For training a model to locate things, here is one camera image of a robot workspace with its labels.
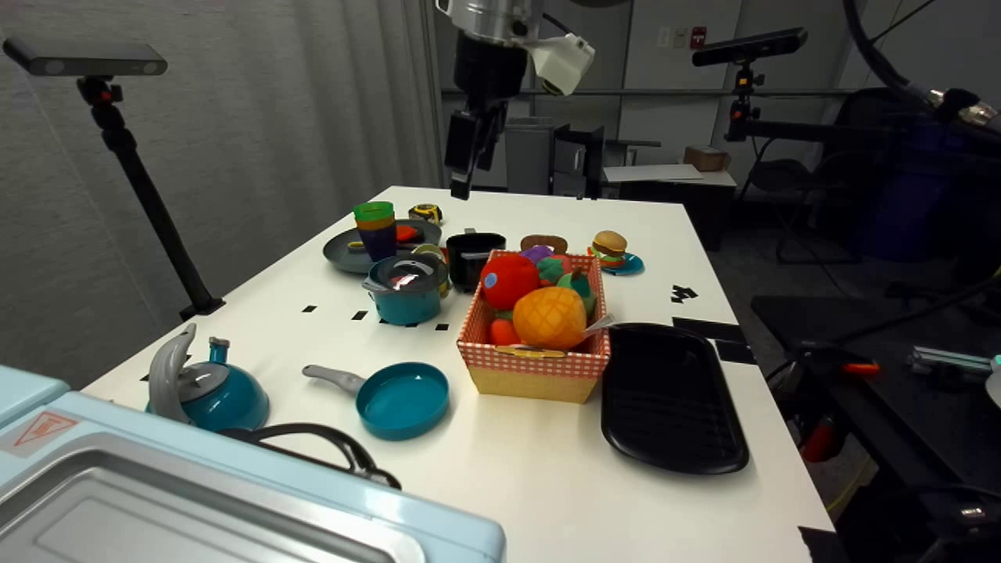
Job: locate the grey bin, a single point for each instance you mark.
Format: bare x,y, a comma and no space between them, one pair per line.
533,160

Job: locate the blue toy kettle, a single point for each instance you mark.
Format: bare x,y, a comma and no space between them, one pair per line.
223,401

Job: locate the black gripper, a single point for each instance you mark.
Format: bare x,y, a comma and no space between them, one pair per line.
490,72

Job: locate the black box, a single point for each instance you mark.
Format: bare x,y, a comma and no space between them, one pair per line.
577,160

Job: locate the purple toy fruit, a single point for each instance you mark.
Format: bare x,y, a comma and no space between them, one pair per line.
536,253

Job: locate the black pot lid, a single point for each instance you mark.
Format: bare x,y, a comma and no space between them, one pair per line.
411,273

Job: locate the blue toy pan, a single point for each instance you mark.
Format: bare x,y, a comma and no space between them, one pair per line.
403,401

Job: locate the orange-red toy slice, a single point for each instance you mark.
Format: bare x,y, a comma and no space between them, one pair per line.
406,235

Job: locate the black tripod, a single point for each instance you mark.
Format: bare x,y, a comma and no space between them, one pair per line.
137,174

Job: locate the blue toy pot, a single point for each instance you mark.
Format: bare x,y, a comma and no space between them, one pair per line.
407,306

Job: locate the red toy tomato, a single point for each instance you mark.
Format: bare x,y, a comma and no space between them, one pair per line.
507,283

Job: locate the black stereo camera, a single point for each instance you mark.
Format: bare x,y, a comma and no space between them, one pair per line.
753,48
82,58

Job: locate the blue barrel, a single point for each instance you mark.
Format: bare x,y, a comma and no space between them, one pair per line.
939,188

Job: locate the green toy cup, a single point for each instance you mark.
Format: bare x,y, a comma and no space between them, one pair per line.
374,211

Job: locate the purple toy cup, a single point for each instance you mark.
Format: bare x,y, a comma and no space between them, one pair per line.
376,244

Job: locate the dark grey plate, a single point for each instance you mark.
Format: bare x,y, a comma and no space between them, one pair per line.
342,253

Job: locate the small orange-red toy fruit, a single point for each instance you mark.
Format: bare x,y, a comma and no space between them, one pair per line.
501,331

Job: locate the toy burger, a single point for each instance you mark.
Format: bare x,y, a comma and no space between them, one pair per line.
609,247

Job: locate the black plastic tray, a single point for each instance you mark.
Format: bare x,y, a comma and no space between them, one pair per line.
669,401

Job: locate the orange toy fruit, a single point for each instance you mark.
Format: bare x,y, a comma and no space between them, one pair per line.
550,318

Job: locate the basket of toy fruit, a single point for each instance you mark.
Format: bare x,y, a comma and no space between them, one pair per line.
533,377

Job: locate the orange toy cup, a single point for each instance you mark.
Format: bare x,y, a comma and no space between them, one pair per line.
376,227

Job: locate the white side desk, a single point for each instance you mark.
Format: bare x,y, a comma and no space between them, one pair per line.
669,177

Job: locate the black office chair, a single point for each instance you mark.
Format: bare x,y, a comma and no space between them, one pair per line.
876,157

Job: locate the black mount red knobs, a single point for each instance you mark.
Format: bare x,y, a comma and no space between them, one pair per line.
744,105

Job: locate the grey backdrop curtain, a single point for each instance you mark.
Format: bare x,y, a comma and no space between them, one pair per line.
262,125

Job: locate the black cart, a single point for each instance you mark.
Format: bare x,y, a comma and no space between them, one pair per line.
918,448

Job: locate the small blue plate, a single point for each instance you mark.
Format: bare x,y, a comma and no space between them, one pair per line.
634,267

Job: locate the small cardboard box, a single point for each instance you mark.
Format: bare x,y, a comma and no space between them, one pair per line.
708,157

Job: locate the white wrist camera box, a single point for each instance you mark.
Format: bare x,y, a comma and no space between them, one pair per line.
565,59

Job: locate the light blue toaster oven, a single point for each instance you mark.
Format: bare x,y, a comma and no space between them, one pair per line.
209,502

